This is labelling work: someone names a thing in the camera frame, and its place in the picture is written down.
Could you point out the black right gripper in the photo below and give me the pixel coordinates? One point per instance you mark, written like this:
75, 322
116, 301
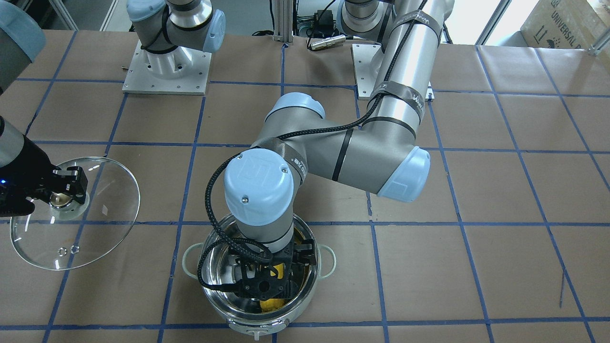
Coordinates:
27, 163

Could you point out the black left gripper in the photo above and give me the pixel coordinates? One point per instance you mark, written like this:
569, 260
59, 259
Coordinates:
305, 257

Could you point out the yellow corn cob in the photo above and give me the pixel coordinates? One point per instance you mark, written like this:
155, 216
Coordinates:
274, 302

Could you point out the glass pot lid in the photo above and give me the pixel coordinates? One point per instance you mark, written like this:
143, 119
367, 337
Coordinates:
64, 234

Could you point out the brown paper table mat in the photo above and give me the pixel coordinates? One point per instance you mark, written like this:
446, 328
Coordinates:
508, 241

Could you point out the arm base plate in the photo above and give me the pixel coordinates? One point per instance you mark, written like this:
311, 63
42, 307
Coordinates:
183, 71
368, 61

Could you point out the aluminium frame post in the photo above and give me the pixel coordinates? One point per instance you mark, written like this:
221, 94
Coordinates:
283, 20

